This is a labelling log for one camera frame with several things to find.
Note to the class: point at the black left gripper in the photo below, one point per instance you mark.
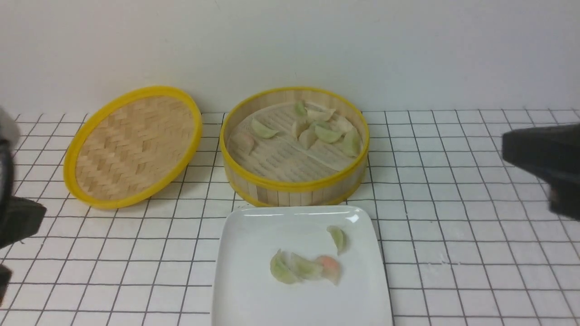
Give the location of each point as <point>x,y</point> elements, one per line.
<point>20,218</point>

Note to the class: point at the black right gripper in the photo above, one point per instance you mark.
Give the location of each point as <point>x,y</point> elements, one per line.
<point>552,154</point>

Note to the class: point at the small green dumpling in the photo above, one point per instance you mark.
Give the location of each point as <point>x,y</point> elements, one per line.
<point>339,238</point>

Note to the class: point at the white square plate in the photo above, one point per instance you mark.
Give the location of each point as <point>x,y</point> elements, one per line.
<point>246,294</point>

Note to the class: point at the orange dumpling on plate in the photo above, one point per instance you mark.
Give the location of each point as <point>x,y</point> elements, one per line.
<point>331,269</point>

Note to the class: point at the pale green dumpling on plate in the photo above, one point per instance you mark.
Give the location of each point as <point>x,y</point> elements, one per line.
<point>305,269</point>

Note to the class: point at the bamboo steamer lid yellow rim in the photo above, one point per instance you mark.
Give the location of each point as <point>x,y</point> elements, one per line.
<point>133,147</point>

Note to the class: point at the green dumpling steamer right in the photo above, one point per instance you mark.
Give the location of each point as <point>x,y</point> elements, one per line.
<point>351,143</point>

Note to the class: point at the green dumpling steamer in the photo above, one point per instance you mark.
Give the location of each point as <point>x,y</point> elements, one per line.
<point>262,131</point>
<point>326,135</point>
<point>351,143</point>

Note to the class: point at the green dumpling steamer centre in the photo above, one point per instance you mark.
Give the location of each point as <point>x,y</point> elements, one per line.
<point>326,135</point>

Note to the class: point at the pinkish dumpling steamer left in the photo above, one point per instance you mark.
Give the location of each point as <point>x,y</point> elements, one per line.
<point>242,143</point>

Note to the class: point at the white dumpling in steamer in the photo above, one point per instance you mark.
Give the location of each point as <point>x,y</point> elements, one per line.
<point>318,114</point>

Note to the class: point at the white dumpling steamer centre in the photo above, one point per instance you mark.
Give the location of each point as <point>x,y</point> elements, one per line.
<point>302,131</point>

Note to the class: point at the green dumpling in steamer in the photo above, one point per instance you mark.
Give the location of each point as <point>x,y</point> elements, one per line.
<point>301,110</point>

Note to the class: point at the bamboo steamer basket yellow rim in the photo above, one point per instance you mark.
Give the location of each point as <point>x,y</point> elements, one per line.
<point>279,172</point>

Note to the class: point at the green dumpling steamer left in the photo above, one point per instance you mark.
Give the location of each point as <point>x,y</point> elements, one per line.
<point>262,131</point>

